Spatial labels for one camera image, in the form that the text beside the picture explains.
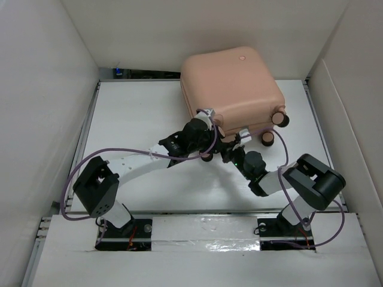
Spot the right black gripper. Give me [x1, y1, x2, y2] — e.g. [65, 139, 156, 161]
[219, 140, 251, 181]

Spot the pink hard-shell suitcase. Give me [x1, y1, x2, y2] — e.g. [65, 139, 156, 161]
[180, 47, 290, 146]

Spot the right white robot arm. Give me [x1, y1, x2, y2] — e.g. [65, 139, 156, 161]
[221, 143, 346, 235]

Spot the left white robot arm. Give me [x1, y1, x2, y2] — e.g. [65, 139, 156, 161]
[73, 118, 219, 237]

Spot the background electronics box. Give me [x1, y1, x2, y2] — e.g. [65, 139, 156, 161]
[113, 68, 124, 79]

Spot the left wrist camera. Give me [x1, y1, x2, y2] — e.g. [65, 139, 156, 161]
[194, 109, 215, 130]

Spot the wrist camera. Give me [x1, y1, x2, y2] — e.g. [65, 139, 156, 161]
[235, 129, 252, 147]
[194, 109, 215, 130]

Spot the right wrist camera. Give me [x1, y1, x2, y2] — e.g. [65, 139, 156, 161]
[235, 129, 252, 147]

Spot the aluminium rail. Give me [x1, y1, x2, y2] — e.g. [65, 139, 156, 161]
[95, 209, 318, 245]

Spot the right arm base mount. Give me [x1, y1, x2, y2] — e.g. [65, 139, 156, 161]
[253, 210, 315, 251]

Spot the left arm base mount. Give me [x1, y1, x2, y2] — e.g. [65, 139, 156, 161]
[95, 212, 153, 252]

